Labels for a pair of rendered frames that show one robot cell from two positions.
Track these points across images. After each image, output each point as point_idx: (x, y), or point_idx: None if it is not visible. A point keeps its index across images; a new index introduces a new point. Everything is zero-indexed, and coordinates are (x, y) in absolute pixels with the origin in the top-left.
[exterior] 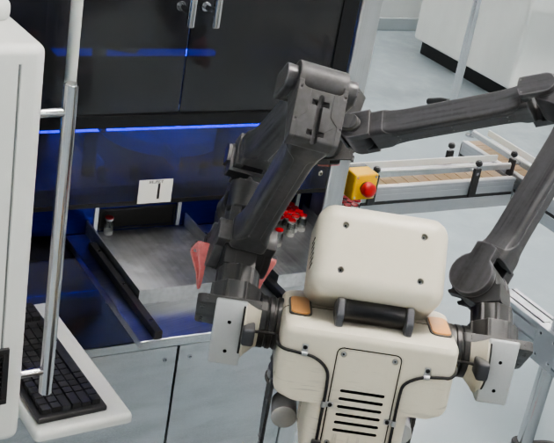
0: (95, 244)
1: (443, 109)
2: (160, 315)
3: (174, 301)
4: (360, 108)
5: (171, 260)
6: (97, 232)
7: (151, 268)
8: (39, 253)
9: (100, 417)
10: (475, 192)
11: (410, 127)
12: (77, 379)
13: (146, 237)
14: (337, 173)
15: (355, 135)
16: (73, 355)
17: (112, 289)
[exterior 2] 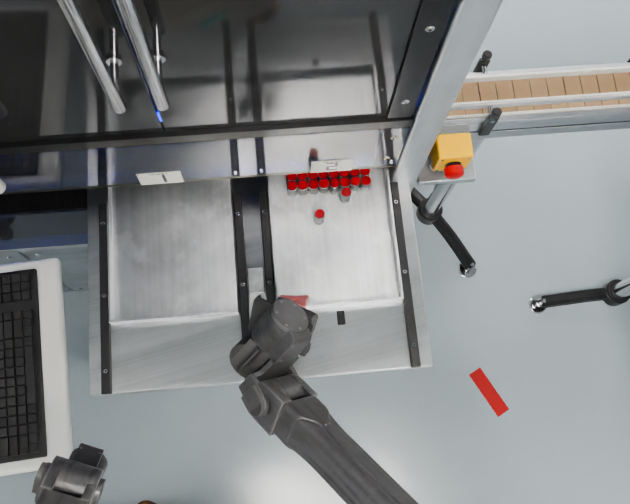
0: (103, 209)
1: (356, 493)
2: (128, 350)
3: (153, 324)
4: (297, 353)
5: (183, 240)
6: (108, 192)
7: (154, 254)
8: (54, 195)
9: (38, 464)
10: None
11: (316, 471)
12: (28, 416)
13: (173, 187)
14: (411, 156)
15: (258, 423)
16: (48, 358)
17: (97, 291)
